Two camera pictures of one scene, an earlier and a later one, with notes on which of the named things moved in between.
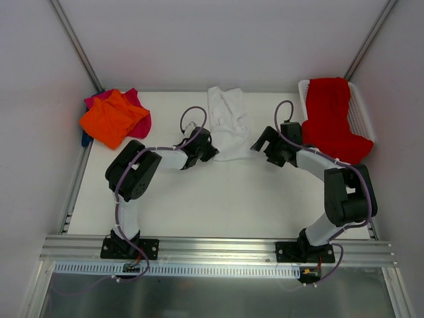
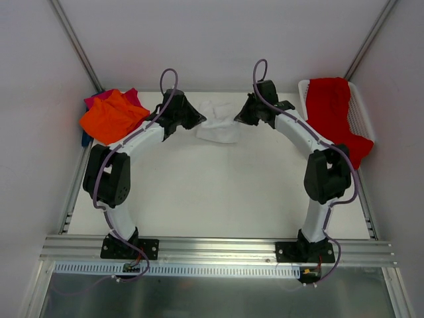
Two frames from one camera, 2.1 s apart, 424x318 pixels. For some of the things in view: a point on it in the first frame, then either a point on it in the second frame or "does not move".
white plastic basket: (359, 123) does not move
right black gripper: (271, 147) → (251, 110)
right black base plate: (303, 252) does not move
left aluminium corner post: (73, 42) does not move
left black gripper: (205, 150) → (187, 112)
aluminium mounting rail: (70, 250) does not move
